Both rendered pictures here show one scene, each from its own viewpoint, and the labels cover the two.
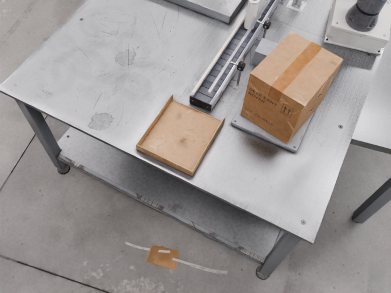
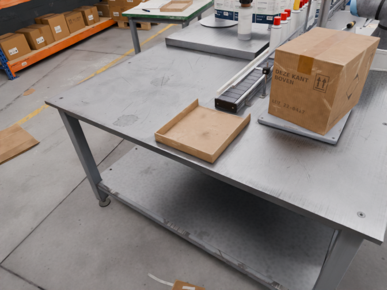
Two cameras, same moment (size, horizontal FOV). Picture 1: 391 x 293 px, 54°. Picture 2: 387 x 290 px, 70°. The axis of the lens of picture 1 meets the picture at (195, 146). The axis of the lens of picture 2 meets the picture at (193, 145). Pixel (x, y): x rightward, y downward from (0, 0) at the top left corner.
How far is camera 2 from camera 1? 72 cm
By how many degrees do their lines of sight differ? 22
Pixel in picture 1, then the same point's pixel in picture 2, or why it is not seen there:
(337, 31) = not seen: hidden behind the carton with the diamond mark
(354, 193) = not seen: outside the picture
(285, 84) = (316, 53)
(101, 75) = (136, 91)
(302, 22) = not seen: hidden behind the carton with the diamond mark
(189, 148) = (212, 140)
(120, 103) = (148, 109)
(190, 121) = (214, 119)
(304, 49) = (332, 34)
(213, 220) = (242, 250)
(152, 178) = (181, 206)
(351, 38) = (376, 59)
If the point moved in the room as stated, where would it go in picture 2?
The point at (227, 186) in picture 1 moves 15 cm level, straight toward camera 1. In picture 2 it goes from (253, 173) to (242, 208)
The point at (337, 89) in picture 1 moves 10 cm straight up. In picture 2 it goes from (371, 96) to (379, 75)
